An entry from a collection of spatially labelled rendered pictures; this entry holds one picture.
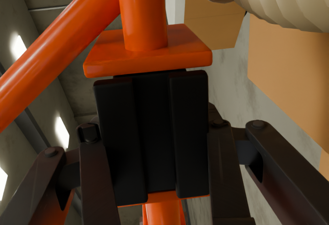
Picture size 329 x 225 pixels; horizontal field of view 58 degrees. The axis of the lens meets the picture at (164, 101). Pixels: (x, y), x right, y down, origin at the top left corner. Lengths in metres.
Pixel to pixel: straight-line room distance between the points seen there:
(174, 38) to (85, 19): 0.05
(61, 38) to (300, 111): 0.20
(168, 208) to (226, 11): 1.59
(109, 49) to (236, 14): 1.64
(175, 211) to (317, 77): 0.15
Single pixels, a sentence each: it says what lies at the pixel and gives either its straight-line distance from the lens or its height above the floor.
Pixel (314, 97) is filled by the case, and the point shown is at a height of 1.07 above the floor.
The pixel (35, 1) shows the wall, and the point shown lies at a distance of 10.80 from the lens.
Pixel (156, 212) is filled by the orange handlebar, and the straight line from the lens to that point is 0.19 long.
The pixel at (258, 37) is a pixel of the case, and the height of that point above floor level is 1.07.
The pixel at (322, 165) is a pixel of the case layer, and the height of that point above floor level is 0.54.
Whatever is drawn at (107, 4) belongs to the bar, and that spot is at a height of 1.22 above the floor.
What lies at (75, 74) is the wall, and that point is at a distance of 12.48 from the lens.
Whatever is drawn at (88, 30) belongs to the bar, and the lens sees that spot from 0.16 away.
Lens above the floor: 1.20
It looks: 3 degrees down
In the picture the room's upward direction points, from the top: 97 degrees counter-clockwise
